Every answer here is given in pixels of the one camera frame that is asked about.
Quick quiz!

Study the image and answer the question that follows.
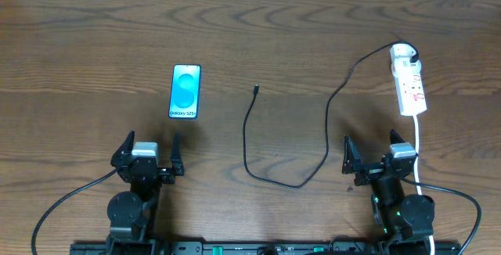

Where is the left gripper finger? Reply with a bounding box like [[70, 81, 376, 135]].
[[170, 133, 183, 168], [116, 131, 135, 157]]

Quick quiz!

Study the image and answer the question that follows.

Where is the blue Galaxy smartphone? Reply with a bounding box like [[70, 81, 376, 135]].
[[168, 64, 202, 119]]

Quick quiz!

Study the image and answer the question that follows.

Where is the black USB charging cable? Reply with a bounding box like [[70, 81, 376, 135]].
[[242, 41, 420, 190]]

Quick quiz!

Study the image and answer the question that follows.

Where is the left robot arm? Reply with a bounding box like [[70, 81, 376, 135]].
[[105, 131, 185, 254]]

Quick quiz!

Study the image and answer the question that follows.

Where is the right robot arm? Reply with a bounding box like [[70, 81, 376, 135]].
[[342, 130, 437, 254]]

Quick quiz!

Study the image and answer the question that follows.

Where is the white USB charger plug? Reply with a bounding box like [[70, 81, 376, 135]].
[[390, 43, 419, 63]]

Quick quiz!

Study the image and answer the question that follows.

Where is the white power strip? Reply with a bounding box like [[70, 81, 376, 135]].
[[391, 58, 427, 117]]

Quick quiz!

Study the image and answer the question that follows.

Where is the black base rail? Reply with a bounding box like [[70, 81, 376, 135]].
[[70, 240, 462, 255]]

